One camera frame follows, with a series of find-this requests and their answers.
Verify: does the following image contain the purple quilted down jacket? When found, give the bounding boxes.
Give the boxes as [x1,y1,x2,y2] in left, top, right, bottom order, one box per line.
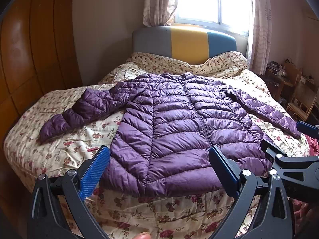
[39,73,301,197]

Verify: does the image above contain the right floral curtain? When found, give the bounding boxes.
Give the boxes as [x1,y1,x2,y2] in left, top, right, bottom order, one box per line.
[246,0,272,75]

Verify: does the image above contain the wooden chair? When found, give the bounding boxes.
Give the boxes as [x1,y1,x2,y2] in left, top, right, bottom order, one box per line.
[286,77,318,121]

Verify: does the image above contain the brown wooden wardrobe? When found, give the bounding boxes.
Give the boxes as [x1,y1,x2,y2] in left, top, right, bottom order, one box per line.
[1,0,82,140]

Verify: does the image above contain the person's hand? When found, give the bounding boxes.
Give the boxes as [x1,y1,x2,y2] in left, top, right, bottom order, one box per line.
[132,231,151,239]

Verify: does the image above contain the cluttered wooden side table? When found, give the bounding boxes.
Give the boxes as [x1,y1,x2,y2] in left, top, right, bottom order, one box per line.
[264,58,302,102]

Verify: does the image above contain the left floral curtain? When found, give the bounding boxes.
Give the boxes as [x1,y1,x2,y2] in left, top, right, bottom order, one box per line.
[143,0,178,27]

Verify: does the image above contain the bright window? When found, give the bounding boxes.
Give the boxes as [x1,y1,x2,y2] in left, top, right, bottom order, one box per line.
[175,0,252,36]

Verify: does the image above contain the floral bed quilt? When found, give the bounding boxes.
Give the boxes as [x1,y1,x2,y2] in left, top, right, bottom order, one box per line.
[4,52,310,238]

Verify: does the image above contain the floral curtain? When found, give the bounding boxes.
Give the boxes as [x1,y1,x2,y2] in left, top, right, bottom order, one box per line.
[143,0,178,27]
[246,0,272,75]

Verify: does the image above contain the grey yellow blue headboard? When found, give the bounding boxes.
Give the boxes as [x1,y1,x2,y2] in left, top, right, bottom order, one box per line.
[132,26,237,65]

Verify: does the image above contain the red cloth beside bed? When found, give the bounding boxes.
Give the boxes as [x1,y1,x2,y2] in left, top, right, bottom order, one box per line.
[293,135,318,231]

